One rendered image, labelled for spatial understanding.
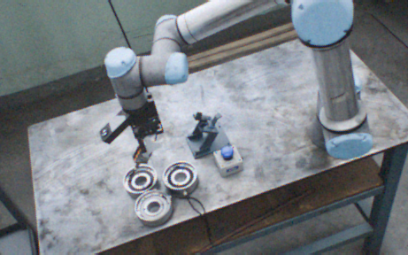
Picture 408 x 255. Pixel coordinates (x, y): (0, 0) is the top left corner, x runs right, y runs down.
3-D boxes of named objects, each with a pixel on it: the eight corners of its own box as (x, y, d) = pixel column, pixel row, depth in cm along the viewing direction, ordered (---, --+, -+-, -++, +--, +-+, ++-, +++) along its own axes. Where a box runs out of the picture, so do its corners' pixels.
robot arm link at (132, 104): (119, 103, 118) (111, 83, 124) (123, 116, 121) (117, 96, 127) (147, 94, 119) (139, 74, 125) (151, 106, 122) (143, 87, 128)
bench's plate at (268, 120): (44, 276, 133) (42, 273, 132) (29, 130, 173) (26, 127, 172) (428, 137, 147) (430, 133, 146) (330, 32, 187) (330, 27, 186)
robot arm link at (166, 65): (185, 36, 117) (142, 40, 119) (182, 65, 110) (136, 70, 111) (190, 61, 123) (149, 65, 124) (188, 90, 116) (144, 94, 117)
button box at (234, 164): (222, 177, 145) (220, 167, 141) (214, 160, 150) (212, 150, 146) (247, 169, 146) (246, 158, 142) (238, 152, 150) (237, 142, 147)
